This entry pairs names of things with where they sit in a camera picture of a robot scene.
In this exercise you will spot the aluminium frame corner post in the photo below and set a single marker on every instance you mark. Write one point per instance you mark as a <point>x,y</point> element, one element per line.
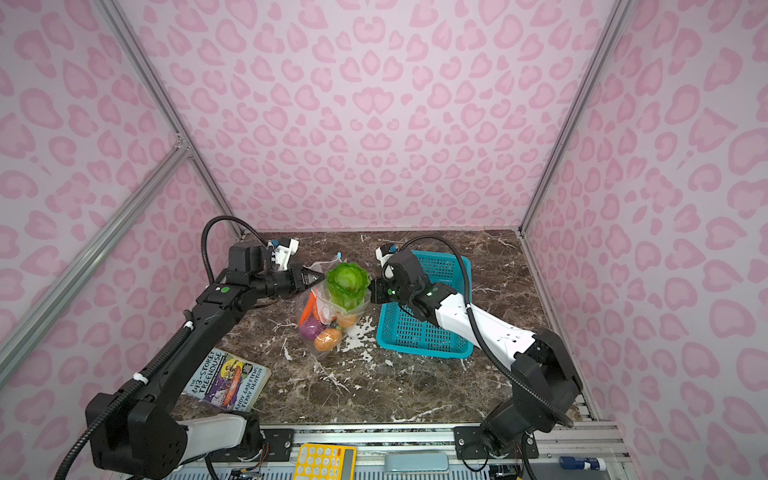
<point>126,36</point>
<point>620,14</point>

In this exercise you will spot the brown toy potato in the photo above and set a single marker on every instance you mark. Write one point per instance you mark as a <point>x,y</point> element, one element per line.
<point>328,339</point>

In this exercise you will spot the aluminium frame corner post right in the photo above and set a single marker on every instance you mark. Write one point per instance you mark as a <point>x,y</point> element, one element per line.
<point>620,14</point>

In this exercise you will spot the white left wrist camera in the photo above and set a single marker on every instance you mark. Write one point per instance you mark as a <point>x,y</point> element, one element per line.
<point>282,250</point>

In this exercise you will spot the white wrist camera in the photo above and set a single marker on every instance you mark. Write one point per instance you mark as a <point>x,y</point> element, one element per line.
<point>384,252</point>
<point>282,250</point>

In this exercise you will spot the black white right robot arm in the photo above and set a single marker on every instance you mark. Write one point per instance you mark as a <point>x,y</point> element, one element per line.
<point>545,383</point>

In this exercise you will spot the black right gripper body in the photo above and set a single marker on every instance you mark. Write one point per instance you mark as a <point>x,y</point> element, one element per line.
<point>392,290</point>

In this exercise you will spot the colourful paperback book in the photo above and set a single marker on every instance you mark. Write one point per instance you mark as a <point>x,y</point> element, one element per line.
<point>227,381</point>

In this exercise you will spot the aluminium frame corner post left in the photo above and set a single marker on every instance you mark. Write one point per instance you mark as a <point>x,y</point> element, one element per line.
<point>126,36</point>

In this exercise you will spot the grey flat case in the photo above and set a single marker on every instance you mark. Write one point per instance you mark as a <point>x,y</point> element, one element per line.
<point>416,462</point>

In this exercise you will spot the aluminium diagonal frame bar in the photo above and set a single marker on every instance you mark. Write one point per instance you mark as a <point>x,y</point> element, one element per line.
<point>38,320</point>

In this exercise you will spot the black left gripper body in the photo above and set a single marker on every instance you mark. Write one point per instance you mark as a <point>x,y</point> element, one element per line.
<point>284,283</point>

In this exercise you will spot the green toy cabbage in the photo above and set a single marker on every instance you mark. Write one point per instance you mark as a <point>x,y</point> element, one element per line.
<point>347,284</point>

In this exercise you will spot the clear zip top bag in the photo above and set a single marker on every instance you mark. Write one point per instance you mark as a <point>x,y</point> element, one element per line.
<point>326,311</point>

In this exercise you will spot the yellow calculator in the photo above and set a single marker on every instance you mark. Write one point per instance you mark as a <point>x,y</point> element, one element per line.
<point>325,462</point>

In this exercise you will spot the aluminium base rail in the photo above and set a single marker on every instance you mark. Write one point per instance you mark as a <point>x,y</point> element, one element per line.
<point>468,459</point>

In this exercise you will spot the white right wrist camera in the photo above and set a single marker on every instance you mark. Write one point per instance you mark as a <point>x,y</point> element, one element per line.
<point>384,252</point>

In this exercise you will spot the purple toy onion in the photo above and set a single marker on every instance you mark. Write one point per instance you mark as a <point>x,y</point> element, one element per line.
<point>311,328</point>

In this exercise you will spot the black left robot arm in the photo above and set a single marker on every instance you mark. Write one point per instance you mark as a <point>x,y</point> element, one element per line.
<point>132,431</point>

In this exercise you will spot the blue white marker pen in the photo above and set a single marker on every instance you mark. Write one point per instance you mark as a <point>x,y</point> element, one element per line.
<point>580,463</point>

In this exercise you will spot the orange toy bread roll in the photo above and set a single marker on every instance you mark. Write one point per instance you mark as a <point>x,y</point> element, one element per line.
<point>347,320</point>

